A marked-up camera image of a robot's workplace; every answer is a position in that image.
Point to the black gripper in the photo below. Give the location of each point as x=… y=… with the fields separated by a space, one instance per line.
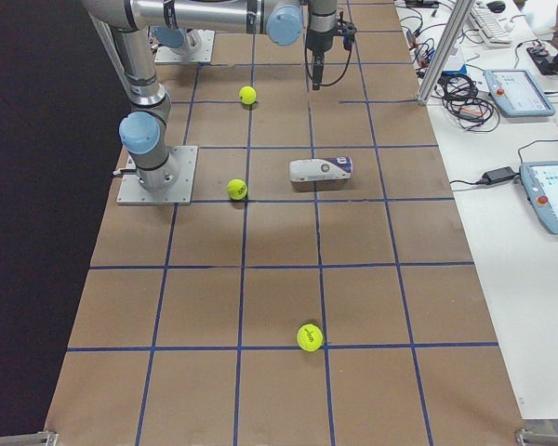
x=318 y=40

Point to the white tennis ball can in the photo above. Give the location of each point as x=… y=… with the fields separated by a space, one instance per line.
x=320 y=169

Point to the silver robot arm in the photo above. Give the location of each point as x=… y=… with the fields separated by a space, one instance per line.
x=124 y=27
x=181 y=39

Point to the far tennis ball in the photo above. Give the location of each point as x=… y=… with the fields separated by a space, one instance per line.
x=248 y=95

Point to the tennis ball near base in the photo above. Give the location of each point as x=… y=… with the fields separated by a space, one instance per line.
x=237 y=189

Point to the white keyboard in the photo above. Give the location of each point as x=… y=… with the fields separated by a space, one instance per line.
x=488 y=27

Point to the black computer mouse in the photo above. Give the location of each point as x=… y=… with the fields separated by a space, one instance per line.
x=496 y=6

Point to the far teach pendant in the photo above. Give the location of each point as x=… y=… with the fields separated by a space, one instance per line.
x=517 y=93

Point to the teach pendant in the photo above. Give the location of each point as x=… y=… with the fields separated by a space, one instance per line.
x=517 y=93
x=540 y=181

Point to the black power adapter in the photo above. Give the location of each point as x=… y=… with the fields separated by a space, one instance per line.
x=498 y=175

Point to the brown paper mat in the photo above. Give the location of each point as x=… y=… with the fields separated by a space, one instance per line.
x=186 y=329

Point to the near teach pendant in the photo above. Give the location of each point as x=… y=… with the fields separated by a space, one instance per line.
x=540 y=181

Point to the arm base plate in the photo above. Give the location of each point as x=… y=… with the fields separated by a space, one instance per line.
x=203 y=54
x=172 y=183

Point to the aluminium frame post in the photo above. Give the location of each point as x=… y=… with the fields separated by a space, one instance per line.
x=445 y=45

